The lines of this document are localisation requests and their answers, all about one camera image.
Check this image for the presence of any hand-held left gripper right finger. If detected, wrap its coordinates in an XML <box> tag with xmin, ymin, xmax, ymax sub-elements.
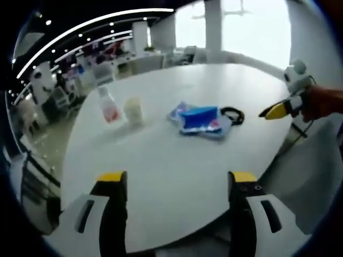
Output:
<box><xmin>227</xmin><ymin>170</ymin><xmax>313</xmax><ymax>257</ymax></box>

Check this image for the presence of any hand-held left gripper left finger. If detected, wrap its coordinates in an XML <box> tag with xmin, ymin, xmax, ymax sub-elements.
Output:
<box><xmin>48</xmin><ymin>170</ymin><xmax>128</xmax><ymax>257</ymax></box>

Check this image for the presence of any rectangular blue sponge pack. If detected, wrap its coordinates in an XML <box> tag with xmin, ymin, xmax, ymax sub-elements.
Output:
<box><xmin>177</xmin><ymin>105</ymin><xmax>233</xmax><ymax>140</ymax></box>

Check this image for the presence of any clear red-label water bottle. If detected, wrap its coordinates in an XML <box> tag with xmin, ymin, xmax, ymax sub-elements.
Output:
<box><xmin>96</xmin><ymin>86</ymin><xmax>121</xmax><ymax>124</ymax></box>

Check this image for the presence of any paper cup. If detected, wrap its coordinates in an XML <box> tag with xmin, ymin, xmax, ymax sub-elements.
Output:
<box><xmin>123</xmin><ymin>96</ymin><xmax>144</xmax><ymax>125</ymax></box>

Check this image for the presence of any white tabletop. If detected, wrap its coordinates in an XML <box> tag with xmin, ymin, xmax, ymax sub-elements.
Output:
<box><xmin>61</xmin><ymin>63</ymin><xmax>295</xmax><ymax>254</ymax></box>

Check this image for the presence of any black metal stand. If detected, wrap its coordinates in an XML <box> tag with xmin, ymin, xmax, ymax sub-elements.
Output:
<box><xmin>23</xmin><ymin>151</ymin><xmax>61</xmax><ymax>187</ymax></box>

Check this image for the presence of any grey office chair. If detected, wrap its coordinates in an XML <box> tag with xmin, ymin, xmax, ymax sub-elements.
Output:
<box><xmin>183</xmin><ymin>47</ymin><xmax>207</xmax><ymax>64</ymax></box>

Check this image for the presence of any white mesh chair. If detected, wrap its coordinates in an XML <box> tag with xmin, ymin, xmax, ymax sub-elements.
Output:
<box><xmin>52</xmin><ymin>88</ymin><xmax>76</xmax><ymax>108</ymax></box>

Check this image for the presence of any white desk partition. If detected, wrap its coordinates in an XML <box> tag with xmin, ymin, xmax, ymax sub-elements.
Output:
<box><xmin>128</xmin><ymin>53</ymin><xmax>166</xmax><ymax>73</ymax></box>

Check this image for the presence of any white office chair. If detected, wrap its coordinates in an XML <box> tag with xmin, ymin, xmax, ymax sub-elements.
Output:
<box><xmin>93</xmin><ymin>65</ymin><xmax>115</xmax><ymax>84</ymax></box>

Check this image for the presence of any white pillar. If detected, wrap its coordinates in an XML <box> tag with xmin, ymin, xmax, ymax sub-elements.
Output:
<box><xmin>132</xmin><ymin>21</ymin><xmax>150</xmax><ymax>58</ymax></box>

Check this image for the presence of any curved ceiling light strip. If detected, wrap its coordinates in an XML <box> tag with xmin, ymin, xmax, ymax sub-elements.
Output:
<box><xmin>16</xmin><ymin>7</ymin><xmax>175</xmax><ymax>80</ymax></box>

